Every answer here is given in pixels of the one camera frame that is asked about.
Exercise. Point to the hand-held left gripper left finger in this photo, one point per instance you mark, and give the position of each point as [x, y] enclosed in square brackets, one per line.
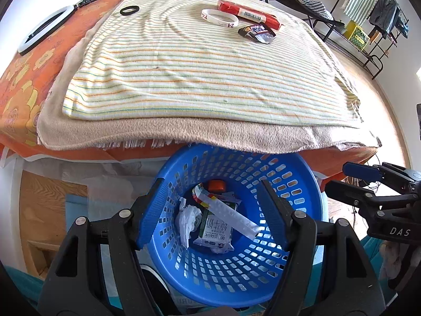
[151, 214]

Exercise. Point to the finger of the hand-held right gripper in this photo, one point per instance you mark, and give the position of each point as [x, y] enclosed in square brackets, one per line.
[360, 170]
[348, 192]

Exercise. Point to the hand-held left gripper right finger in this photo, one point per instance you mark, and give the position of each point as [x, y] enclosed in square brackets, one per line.
[271, 210]

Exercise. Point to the large white tissue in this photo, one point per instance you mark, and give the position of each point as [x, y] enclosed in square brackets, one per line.
[188, 220]

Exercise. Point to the red white strip pack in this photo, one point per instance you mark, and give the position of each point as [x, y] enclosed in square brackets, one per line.
[230, 212]

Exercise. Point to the orange bottle cap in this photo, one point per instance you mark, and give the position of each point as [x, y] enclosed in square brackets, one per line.
[216, 185]

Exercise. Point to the green and white milk carton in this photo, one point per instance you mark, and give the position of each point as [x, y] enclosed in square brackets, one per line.
[213, 232]

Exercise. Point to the blue plastic basket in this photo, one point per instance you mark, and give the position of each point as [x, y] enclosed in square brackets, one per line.
[230, 279]

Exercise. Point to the clear plastic sheet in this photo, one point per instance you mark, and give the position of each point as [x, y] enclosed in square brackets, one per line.
[98, 177]

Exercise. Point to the beige towel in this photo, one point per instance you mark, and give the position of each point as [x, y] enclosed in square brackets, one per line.
[197, 135]

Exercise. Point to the black metal clothes rack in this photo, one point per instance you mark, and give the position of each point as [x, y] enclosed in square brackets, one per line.
[375, 62]

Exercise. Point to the yellow plastic crate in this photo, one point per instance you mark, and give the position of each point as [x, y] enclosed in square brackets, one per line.
[358, 35]

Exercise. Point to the striped yellow towel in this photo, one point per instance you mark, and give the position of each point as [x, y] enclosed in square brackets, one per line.
[197, 82]

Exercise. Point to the blue hanging garment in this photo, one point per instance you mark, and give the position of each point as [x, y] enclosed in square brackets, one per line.
[402, 24]

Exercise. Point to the teal cloth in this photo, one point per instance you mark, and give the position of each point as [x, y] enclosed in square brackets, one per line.
[16, 286]

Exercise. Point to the dark grey jacket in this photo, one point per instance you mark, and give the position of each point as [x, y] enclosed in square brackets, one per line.
[383, 13]

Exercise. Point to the striped grey clothing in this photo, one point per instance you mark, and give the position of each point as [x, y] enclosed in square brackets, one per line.
[315, 8]

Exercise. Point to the dark snack wrapper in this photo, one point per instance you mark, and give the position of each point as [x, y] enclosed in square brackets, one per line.
[258, 33]

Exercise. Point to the orange floral bedsheet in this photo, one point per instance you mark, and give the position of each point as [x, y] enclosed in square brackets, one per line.
[19, 82]

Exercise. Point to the red cardboard box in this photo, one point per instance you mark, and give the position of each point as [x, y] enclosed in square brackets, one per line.
[250, 13]

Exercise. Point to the white rubber wristband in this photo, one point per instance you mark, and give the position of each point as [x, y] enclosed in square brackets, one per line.
[210, 15]

